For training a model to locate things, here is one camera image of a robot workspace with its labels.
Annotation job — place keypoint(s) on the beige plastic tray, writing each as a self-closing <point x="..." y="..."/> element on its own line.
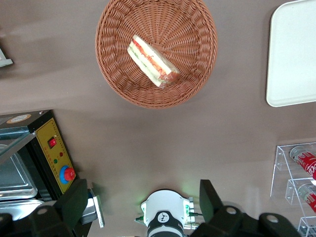
<point x="293" y="54"/>

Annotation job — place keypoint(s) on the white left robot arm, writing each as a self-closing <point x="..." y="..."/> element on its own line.
<point x="165" y="205"/>

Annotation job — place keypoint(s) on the clear acrylic bottle rack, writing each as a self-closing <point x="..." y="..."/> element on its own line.
<point x="280" y="158"/>

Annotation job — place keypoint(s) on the triangle sandwich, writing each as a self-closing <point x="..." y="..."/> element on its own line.
<point x="150" y="61"/>

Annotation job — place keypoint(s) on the brown wicker basket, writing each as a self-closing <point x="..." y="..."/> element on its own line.
<point x="185" y="37"/>

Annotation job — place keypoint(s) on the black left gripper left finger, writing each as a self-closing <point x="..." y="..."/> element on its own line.
<point x="71" y="205"/>

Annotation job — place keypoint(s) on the tray of packaged snacks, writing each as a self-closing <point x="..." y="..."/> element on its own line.
<point x="5" y="60"/>

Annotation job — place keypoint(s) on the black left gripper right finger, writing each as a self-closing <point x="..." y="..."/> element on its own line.
<point x="212" y="205"/>

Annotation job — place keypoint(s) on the red cola bottle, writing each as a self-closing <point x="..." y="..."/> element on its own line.
<point x="306" y="163"/>
<point x="309" y="197"/>

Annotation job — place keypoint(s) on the steel cabinet tray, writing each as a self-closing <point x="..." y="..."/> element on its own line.
<point x="14" y="175"/>
<point x="17" y="208"/>

